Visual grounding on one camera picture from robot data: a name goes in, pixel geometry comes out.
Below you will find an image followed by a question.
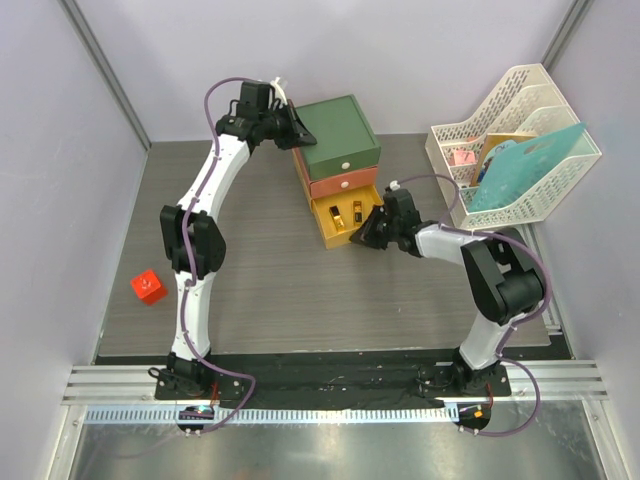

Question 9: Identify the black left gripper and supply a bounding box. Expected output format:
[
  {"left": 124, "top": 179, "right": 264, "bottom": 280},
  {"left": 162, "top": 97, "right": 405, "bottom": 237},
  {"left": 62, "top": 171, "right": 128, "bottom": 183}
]
[{"left": 259, "top": 102, "right": 315, "bottom": 153}]

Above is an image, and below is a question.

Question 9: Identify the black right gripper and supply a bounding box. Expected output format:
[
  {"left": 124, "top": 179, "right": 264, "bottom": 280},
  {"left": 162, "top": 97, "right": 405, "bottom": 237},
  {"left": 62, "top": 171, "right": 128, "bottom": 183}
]
[{"left": 351, "top": 204, "right": 401, "bottom": 250}]

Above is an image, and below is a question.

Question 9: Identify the gold black lipstick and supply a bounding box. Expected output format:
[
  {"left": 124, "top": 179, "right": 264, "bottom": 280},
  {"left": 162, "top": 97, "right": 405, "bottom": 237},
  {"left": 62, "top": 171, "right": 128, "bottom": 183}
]
[
  {"left": 353, "top": 201, "right": 363, "bottom": 225},
  {"left": 329, "top": 205, "right": 346, "bottom": 232}
]

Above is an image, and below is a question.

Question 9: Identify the green top drawer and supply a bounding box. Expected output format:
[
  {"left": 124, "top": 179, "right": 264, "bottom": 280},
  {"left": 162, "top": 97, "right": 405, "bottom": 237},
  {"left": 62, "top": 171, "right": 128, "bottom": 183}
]
[{"left": 301, "top": 147, "right": 381, "bottom": 181}]

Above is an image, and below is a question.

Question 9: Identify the red drawer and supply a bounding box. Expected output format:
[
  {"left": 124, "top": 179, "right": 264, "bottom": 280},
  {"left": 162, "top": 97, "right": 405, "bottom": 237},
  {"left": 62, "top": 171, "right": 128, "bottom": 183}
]
[{"left": 293, "top": 149, "right": 378, "bottom": 201}]

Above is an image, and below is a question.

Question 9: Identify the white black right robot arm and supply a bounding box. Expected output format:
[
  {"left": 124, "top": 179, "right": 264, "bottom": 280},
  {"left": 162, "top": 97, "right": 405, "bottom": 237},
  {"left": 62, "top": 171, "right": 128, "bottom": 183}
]
[{"left": 350, "top": 188, "right": 549, "bottom": 395}]

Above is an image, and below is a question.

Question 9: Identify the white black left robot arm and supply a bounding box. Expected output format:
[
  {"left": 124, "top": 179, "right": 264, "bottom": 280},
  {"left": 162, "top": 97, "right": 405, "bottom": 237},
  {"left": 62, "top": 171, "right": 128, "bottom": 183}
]
[{"left": 156, "top": 77, "right": 317, "bottom": 400}]

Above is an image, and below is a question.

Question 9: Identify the green drawer cabinet shell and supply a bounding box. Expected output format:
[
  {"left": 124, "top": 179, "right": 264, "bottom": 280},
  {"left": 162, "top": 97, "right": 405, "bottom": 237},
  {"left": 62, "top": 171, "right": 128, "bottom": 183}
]
[{"left": 296, "top": 94, "right": 381, "bottom": 154}]

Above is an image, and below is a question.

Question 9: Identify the pink sticky note pad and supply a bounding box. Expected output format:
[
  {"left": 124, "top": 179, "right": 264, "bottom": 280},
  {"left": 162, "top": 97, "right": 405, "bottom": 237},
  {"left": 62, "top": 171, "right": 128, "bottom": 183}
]
[{"left": 449, "top": 149, "right": 477, "bottom": 166}]

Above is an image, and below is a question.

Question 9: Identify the brown illustrated book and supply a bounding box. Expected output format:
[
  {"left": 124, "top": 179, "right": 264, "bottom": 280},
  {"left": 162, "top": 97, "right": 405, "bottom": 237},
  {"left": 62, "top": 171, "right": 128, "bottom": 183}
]
[{"left": 471, "top": 133, "right": 536, "bottom": 187}]

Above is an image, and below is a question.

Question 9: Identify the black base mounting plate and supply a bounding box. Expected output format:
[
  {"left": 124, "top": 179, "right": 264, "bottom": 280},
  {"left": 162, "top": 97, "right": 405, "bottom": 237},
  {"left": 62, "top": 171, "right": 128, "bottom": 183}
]
[{"left": 148, "top": 364, "right": 511, "bottom": 409}]

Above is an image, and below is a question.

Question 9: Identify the teal plastic folder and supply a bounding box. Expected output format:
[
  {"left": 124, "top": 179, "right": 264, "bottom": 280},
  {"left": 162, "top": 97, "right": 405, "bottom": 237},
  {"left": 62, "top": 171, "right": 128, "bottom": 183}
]
[{"left": 468, "top": 122, "right": 586, "bottom": 213}]

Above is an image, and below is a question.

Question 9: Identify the cream perforated file organizer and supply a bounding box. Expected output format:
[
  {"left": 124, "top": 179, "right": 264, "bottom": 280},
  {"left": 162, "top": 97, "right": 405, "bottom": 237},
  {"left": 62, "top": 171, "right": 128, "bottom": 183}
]
[{"left": 425, "top": 64, "right": 601, "bottom": 230}]

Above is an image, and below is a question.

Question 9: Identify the red cube block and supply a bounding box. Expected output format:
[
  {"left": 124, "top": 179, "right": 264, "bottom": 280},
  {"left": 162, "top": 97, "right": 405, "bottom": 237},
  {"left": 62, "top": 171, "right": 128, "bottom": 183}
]
[{"left": 130, "top": 269, "right": 168, "bottom": 305}]

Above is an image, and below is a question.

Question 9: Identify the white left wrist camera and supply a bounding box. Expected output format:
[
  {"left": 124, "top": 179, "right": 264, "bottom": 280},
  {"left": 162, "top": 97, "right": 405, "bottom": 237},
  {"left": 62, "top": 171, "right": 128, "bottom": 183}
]
[{"left": 269, "top": 77, "right": 288, "bottom": 105}]

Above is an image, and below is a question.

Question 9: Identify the aluminium front rail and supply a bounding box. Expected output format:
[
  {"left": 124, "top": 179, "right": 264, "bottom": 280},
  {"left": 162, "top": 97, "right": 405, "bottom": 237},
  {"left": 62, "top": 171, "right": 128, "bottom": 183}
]
[{"left": 63, "top": 360, "right": 607, "bottom": 425}]

